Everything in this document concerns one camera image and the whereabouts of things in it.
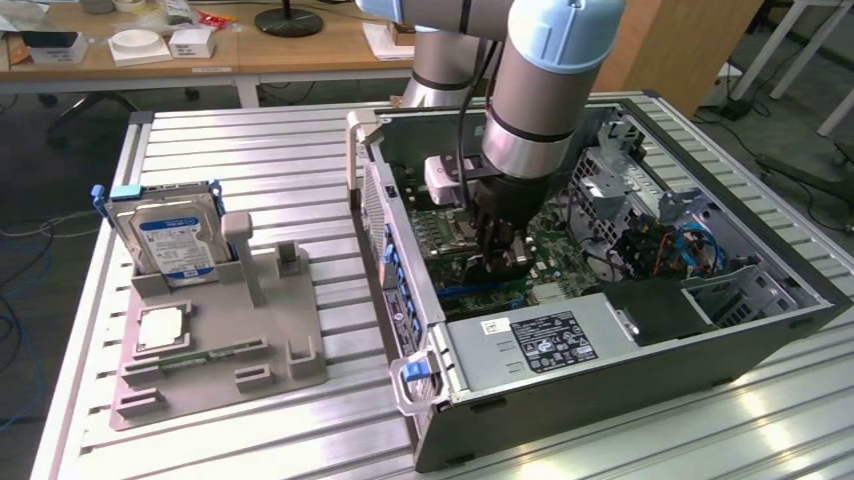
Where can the white round part on block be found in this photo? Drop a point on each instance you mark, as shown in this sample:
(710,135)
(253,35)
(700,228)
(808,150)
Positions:
(139,47)

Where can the white box with dark lid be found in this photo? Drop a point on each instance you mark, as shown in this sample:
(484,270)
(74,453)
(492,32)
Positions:
(57,47)

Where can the white paper stack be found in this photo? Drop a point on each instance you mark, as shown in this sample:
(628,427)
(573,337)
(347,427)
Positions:
(387,47)

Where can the green motherboard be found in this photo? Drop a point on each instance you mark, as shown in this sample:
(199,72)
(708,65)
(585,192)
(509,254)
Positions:
(554,255)

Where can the hard disk with blue caddy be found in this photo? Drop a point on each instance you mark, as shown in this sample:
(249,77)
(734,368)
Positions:
(174,240)

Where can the white table frame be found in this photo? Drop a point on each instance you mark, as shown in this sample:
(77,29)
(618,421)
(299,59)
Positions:
(801,30)

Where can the blue expansion slot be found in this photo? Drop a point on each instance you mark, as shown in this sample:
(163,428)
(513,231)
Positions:
(457,291)

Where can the wooden cabinet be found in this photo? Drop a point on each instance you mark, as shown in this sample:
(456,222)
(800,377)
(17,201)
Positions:
(668,50)

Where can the blue case latch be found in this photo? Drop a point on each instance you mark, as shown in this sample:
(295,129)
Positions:
(414,372)

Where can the metal disk bay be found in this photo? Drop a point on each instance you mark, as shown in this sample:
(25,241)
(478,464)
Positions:
(601,200)

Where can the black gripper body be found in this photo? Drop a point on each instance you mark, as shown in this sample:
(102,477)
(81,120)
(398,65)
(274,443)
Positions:
(510,200)

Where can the open black PC case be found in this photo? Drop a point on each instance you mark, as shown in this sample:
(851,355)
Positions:
(601,410)

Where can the red packet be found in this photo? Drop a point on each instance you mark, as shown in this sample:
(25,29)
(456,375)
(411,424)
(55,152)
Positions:
(217,22)

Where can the grey parts rack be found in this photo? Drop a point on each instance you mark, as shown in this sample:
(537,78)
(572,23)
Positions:
(201,400)

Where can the green RAM stick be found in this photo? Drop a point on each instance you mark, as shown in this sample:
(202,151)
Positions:
(194,359)

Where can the grey power supply unit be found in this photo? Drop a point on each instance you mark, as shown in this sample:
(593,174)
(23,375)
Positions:
(481,360)

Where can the CPU socket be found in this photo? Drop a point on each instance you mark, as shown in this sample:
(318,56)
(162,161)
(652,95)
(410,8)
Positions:
(461,227)

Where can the black round lamp base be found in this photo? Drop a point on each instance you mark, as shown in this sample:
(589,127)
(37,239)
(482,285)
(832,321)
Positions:
(289,22)

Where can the black chair base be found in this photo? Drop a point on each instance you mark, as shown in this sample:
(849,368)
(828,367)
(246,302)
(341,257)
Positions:
(101,105)

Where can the silver CPU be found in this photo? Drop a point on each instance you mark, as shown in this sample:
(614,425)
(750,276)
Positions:
(161,327)

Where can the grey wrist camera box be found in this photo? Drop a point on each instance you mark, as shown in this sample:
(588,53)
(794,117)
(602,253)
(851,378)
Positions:
(444,182)

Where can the wooden desk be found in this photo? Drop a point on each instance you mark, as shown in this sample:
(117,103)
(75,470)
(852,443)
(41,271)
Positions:
(301,55)

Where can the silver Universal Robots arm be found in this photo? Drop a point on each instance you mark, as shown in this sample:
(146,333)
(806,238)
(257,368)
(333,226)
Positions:
(541,100)

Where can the white labelled box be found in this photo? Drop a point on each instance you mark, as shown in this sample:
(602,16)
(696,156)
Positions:
(193,44)

